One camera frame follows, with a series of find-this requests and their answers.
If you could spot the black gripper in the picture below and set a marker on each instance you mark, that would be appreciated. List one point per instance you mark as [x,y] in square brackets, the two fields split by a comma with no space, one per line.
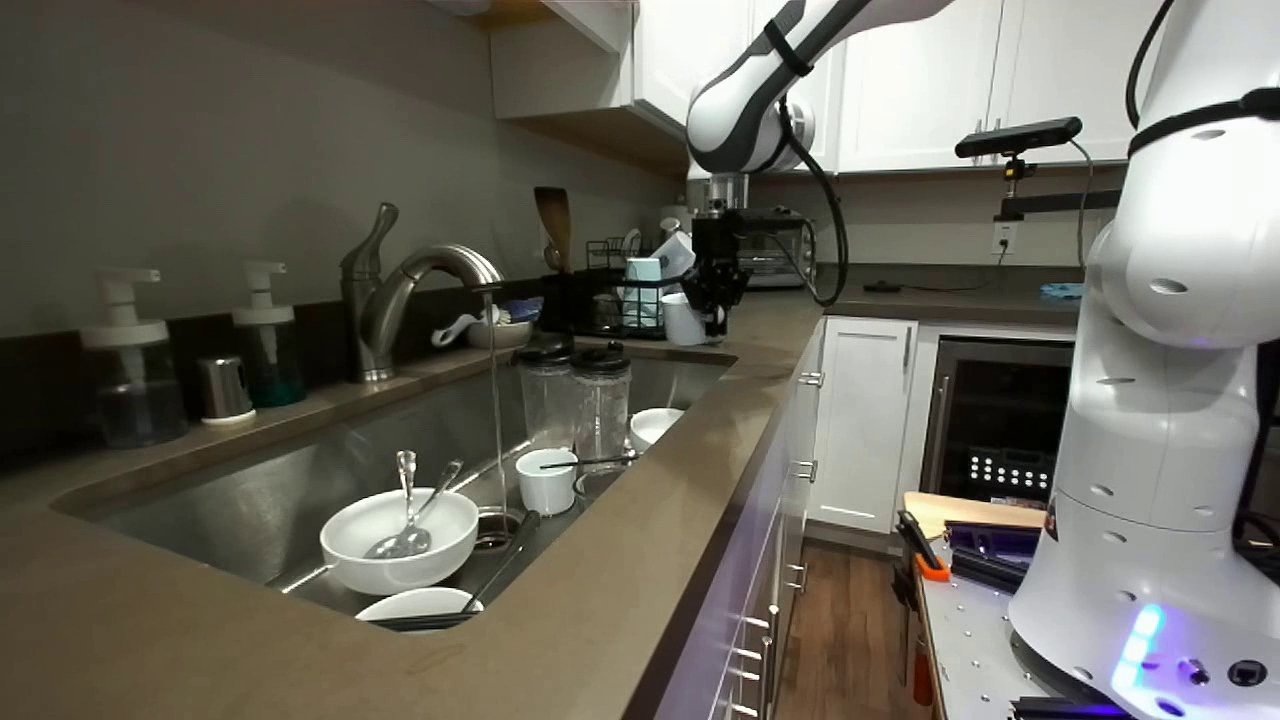
[722,243]

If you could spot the small white mug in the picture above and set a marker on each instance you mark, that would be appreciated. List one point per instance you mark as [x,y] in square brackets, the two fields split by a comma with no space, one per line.
[681,321]

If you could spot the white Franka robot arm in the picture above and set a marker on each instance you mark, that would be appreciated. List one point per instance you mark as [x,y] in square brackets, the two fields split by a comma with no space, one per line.
[1160,443]

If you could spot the countertop bowl with utensils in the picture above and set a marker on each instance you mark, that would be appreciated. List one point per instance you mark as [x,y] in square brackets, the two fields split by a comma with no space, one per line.
[502,334]

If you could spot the steel kitchen faucet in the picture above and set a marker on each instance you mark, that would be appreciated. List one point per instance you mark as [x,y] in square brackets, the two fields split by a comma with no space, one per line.
[384,300]

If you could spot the pale blue cylindrical container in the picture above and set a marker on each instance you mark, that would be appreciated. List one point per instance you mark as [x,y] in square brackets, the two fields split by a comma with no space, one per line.
[640,292]

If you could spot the black dish rack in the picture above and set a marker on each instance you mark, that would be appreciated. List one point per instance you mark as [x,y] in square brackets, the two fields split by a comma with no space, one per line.
[593,300]

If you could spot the white dish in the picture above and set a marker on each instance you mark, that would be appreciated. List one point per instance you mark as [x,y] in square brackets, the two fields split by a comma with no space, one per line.
[657,426]

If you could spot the wooden spatula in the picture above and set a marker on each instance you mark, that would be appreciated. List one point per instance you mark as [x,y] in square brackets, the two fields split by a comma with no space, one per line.
[552,227]

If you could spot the white lower cabinet door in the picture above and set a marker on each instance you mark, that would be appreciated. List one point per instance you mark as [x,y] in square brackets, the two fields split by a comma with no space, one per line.
[865,426]

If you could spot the small white cup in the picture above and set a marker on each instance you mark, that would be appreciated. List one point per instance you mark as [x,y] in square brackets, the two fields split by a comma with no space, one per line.
[546,487]

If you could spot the white dish brush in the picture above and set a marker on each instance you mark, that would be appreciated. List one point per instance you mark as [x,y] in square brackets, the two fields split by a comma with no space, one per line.
[451,328]

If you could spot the white upper cabinets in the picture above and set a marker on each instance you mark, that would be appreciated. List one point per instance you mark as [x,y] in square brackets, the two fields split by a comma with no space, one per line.
[920,83]

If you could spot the black glass-door wine fridge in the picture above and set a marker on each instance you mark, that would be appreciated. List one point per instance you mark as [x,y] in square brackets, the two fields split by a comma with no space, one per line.
[994,421]

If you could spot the orange black clamp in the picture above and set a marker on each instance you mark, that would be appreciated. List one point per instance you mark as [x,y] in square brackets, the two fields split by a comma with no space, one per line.
[920,547]

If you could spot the wooden board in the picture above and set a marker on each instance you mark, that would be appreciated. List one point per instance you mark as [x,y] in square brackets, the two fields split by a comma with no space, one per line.
[972,510]

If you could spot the small pale blue item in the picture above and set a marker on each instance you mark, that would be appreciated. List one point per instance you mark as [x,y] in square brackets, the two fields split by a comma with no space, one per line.
[1062,289]

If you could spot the metal spoon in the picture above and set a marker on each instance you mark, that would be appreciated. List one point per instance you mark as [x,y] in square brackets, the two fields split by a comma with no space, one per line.
[407,532]

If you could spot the white bowl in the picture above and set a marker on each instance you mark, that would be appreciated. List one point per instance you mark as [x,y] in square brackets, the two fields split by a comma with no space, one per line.
[400,547]

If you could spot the small white plate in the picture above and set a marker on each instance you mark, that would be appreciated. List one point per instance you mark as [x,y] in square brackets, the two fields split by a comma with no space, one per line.
[423,607]

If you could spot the robot mounting table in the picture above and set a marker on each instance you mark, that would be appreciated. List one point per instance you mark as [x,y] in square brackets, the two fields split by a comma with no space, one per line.
[972,655]

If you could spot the soap dispenser white pump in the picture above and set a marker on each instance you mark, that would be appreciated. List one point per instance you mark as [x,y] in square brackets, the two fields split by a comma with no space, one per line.
[126,372]
[265,346]

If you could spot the stainless steel sink basin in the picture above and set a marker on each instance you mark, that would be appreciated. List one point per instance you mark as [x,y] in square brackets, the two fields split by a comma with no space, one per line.
[265,493]

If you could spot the small steel cup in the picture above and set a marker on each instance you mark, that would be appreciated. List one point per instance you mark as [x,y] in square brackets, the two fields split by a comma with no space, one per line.
[224,390]

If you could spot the black camera on stand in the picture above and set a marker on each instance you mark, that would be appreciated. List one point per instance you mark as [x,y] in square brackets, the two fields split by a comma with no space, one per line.
[1022,136]

